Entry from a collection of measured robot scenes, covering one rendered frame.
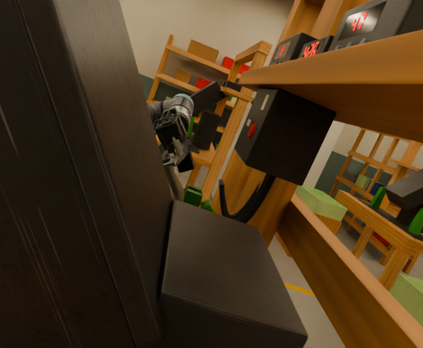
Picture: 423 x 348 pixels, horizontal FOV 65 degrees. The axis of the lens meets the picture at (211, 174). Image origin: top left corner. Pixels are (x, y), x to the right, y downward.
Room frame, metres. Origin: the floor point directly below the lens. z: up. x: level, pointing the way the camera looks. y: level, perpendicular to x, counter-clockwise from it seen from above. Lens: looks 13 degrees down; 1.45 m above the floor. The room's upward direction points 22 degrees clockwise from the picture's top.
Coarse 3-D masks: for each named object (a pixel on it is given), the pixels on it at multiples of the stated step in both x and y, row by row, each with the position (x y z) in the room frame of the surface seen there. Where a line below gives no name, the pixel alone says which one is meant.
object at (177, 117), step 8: (168, 112) 0.91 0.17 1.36; (176, 112) 0.93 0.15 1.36; (160, 120) 0.87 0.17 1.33; (168, 120) 0.86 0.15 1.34; (176, 120) 0.84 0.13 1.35; (184, 120) 0.94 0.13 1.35; (160, 128) 0.84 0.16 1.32; (168, 128) 0.84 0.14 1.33; (176, 128) 0.84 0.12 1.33; (184, 128) 0.89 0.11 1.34; (160, 136) 0.84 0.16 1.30; (168, 136) 0.85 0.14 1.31; (176, 136) 0.85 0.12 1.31; (184, 136) 0.88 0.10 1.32; (168, 144) 0.86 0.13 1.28; (168, 152) 0.86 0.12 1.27
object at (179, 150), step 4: (176, 140) 0.81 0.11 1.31; (176, 144) 0.79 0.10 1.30; (180, 144) 0.84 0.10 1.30; (176, 148) 0.79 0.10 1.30; (180, 148) 0.82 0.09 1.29; (176, 152) 0.79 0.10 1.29; (180, 152) 0.80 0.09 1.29; (184, 152) 0.81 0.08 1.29; (180, 156) 0.79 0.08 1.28; (184, 156) 0.81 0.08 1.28; (180, 160) 0.78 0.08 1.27; (176, 164) 0.77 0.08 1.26
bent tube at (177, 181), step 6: (174, 156) 0.78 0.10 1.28; (168, 162) 0.76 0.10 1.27; (174, 162) 0.75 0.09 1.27; (168, 168) 0.76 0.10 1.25; (174, 168) 0.77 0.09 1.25; (168, 174) 0.76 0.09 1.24; (174, 174) 0.77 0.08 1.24; (168, 180) 0.77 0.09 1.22; (174, 180) 0.77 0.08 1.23; (180, 180) 0.79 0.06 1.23; (174, 186) 0.77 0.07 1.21; (180, 186) 0.78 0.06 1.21; (174, 192) 0.78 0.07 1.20; (180, 192) 0.78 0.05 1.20; (174, 198) 0.79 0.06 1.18; (180, 198) 0.79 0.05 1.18
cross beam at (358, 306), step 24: (288, 216) 0.80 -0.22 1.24; (312, 216) 0.76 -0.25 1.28; (288, 240) 0.75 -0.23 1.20; (312, 240) 0.65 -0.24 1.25; (336, 240) 0.64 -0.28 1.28; (312, 264) 0.61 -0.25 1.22; (336, 264) 0.55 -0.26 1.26; (360, 264) 0.55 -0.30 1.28; (312, 288) 0.58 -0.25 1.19; (336, 288) 0.52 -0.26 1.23; (360, 288) 0.47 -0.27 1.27; (384, 288) 0.49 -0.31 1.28; (336, 312) 0.49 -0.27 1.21; (360, 312) 0.45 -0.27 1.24; (384, 312) 0.41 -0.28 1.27; (408, 312) 0.43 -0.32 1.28; (360, 336) 0.42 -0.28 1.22; (384, 336) 0.39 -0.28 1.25; (408, 336) 0.36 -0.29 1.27
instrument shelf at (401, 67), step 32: (416, 32) 0.25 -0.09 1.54; (288, 64) 0.54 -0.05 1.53; (320, 64) 0.41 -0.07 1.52; (352, 64) 0.33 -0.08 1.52; (384, 64) 0.27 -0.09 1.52; (416, 64) 0.23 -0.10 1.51; (320, 96) 0.49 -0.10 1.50; (352, 96) 0.37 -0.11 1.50; (384, 96) 0.30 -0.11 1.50; (416, 96) 0.25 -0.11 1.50; (384, 128) 0.57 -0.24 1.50; (416, 128) 0.42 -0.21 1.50
